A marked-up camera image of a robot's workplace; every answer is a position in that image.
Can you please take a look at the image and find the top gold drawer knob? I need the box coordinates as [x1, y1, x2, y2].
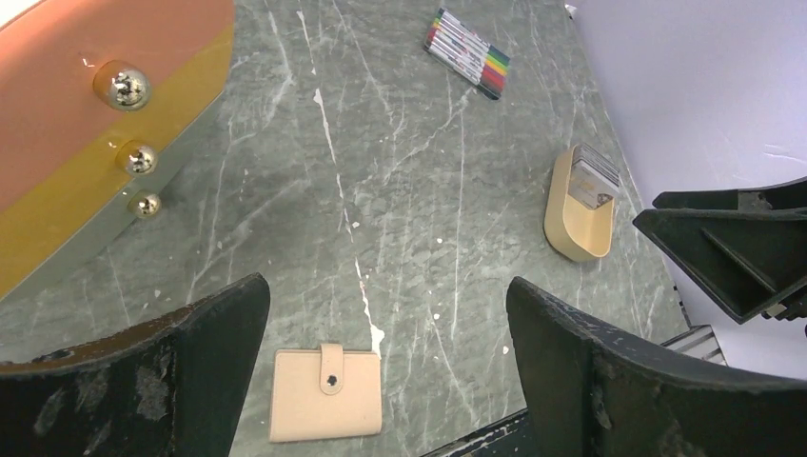
[92, 60, 151, 111]

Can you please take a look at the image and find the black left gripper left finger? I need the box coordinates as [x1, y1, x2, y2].
[1, 273, 270, 456]

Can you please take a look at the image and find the round pink yellow drawer box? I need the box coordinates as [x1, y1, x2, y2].
[1, 0, 235, 300]

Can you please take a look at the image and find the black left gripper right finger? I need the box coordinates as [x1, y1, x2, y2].
[506, 277, 806, 456]

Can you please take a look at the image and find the pack of coloured marker pens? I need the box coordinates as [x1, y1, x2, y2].
[423, 8, 511, 101]

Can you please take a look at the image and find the bottom gold drawer knob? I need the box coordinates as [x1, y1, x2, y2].
[127, 190, 162, 219]

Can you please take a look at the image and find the aluminium table edge rail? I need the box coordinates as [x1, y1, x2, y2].
[661, 325, 727, 366]

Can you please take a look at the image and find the middle gold drawer knob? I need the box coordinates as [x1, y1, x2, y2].
[115, 141, 158, 177]

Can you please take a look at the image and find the stack of cards in tray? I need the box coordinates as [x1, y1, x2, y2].
[568, 143, 620, 209]

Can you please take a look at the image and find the beige oval plastic tray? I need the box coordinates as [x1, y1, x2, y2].
[543, 147, 616, 262]

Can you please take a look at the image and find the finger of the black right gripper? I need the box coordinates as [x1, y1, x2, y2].
[633, 179, 806, 324]

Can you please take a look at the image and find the gold drawer knob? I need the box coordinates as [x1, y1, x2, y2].
[127, 190, 162, 219]
[92, 60, 151, 111]
[115, 141, 158, 177]

